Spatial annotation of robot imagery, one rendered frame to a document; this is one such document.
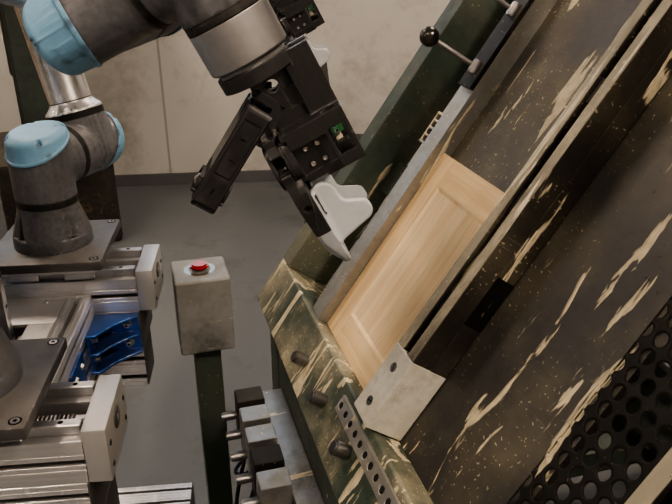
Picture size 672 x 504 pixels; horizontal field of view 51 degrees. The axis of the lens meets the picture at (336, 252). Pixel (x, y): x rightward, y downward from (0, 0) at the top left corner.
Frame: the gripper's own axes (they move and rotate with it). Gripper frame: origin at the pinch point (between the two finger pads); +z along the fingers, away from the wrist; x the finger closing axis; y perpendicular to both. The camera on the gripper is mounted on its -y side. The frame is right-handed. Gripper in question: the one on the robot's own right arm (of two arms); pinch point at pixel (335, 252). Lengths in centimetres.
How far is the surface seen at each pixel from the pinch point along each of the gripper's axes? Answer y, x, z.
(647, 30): 48, 29, 5
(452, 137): 23, 63, 19
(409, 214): 9, 59, 27
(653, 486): 16.6, -16.3, 29.0
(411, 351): -0.6, 24.4, 31.3
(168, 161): -117, 415, 68
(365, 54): 36, 416, 70
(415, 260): 6, 48, 30
